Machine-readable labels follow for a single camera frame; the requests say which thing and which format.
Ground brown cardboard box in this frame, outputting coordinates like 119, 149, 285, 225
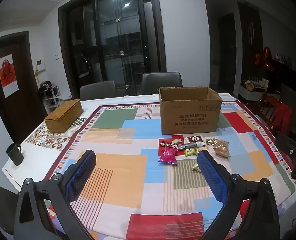
158, 87, 223, 135

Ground white low sideboard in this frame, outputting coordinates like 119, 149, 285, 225
239, 84, 267, 102

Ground dark wooden door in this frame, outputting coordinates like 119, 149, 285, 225
0, 31, 48, 144

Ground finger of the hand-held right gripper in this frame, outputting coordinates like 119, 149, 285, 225
276, 133, 296, 162

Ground floral patterned table runner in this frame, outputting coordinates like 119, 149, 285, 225
25, 109, 88, 152

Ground red cloth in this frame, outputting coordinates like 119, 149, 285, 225
271, 104, 293, 137

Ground white shoe rack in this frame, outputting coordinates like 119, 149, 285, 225
37, 81, 61, 115

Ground red white snack packet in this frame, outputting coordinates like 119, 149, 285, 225
185, 135, 203, 143

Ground black mug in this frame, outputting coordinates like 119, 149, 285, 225
6, 143, 25, 166

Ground red wall poster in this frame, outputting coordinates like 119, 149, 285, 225
0, 54, 19, 98

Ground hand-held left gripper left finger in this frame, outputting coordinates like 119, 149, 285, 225
13, 149, 97, 240

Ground dark snack bar packet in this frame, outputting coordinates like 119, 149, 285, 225
177, 141, 205, 151

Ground woven rattan basket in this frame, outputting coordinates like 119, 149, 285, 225
44, 99, 84, 133

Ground large gold snack packet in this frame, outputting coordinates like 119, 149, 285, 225
213, 140, 231, 158

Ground glass sliding door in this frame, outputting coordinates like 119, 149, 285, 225
58, 0, 167, 98

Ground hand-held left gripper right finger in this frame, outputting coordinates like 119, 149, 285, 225
197, 151, 281, 240

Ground pink snack packet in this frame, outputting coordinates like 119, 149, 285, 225
158, 147, 178, 166

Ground wooden chair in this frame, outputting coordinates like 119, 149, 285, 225
256, 94, 284, 133

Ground red foil balloons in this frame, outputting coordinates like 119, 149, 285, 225
254, 46, 275, 72

